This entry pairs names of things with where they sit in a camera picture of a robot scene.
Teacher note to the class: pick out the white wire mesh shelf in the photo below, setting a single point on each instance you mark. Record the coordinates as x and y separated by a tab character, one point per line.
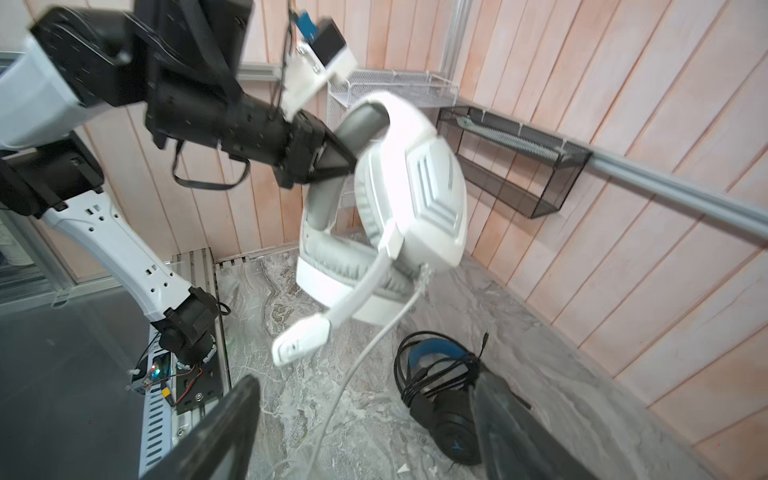
396	90

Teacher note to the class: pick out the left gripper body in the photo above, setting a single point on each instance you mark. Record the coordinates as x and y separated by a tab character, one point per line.
247	129

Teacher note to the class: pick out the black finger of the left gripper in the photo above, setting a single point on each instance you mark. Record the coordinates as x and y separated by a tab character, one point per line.
334	159

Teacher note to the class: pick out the aluminium wall frame rail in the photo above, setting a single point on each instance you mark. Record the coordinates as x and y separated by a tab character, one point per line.
659	185

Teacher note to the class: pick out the black headphones with blue band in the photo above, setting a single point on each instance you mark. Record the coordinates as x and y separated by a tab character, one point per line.
434	375

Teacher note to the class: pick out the black wire mesh basket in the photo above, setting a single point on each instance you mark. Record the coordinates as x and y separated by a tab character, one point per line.
529	171

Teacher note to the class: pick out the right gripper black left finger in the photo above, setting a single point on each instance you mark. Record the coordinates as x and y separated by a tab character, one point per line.
221	444

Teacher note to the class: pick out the white headphones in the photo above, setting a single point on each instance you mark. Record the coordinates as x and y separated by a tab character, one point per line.
411	198

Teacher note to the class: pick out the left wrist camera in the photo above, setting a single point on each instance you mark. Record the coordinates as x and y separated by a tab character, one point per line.
318	54

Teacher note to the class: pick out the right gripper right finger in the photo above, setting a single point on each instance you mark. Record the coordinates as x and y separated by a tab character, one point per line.
512	442

